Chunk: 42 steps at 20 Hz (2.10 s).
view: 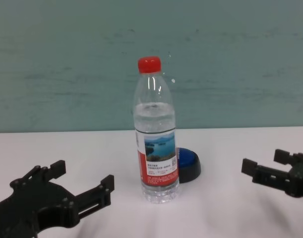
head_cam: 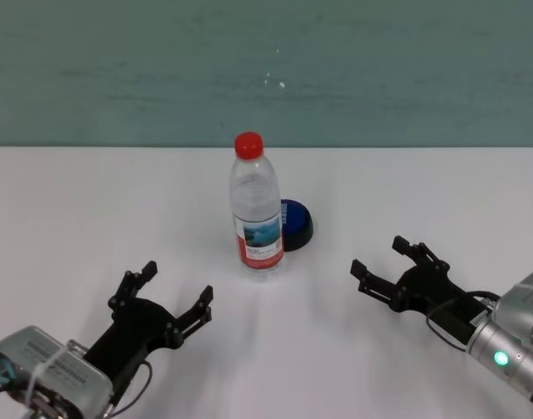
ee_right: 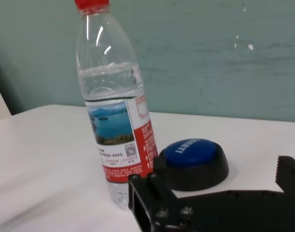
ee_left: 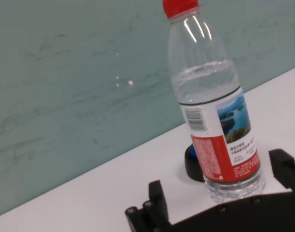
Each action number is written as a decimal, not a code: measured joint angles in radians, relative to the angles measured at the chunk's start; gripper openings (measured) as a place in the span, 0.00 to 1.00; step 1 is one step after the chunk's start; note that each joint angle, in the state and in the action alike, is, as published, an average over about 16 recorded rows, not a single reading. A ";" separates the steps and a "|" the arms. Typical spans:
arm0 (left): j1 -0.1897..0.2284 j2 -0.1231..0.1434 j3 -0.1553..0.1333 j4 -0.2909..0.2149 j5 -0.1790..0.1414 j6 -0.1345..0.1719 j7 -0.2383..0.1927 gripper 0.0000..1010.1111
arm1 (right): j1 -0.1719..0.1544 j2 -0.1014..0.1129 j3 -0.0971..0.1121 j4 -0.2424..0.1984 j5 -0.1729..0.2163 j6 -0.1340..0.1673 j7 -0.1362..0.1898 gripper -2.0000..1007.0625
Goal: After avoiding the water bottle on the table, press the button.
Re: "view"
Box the blue push button black base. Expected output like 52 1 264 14
176 147 202 184

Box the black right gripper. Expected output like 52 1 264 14
241 148 303 199

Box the clear water bottle red cap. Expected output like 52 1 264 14
132 56 181 204

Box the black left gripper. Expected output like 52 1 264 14
0 160 115 238

